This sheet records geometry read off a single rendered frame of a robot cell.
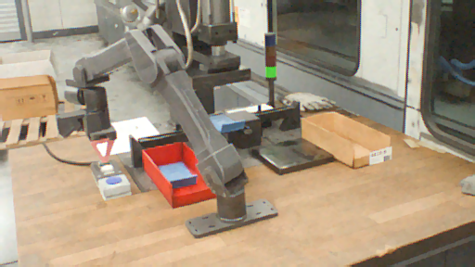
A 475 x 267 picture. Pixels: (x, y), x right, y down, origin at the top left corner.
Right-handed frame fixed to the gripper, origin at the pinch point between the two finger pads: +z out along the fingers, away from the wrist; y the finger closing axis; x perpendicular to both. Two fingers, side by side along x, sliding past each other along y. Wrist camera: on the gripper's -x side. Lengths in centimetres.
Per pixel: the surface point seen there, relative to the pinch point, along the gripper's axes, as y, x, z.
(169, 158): 1.9, 17.2, 3.2
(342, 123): 10, 70, 1
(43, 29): -922, 51, 72
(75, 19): -918, 116, 59
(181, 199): 26.4, 12.1, 3.3
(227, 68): 0.6, 37.3, -19.4
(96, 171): 2.3, -2.8, 1.8
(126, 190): 14.3, 2.0, 3.5
